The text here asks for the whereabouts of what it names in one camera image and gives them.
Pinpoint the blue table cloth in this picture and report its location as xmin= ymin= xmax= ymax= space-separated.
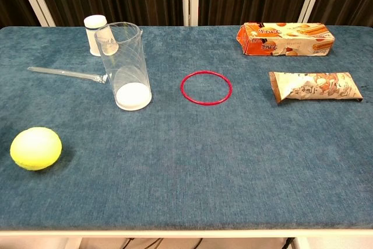
xmin=0 ymin=25 xmax=373 ymax=231

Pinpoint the clear wrapped straw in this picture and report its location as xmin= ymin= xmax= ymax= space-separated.
xmin=27 ymin=66 xmax=109 ymax=84

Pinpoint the beige brown snack wrapper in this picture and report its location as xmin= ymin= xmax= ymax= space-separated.
xmin=268 ymin=71 xmax=364 ymax=104

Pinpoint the white paper cup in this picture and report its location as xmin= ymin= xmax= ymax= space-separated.
xmin=83 ymin=15 xmax=119 ymax=57

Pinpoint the red ring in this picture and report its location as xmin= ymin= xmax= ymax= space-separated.
xmin=180 ymin=70 xmax=233 ymax=106

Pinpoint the yellow tennis ball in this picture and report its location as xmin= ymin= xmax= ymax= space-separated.
xmin=10 ymin=127 xmax=63 ymax=171

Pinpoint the orange biscuit box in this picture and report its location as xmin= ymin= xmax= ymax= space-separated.
xmin=236 ymin=22 xmax=336 ymax=57

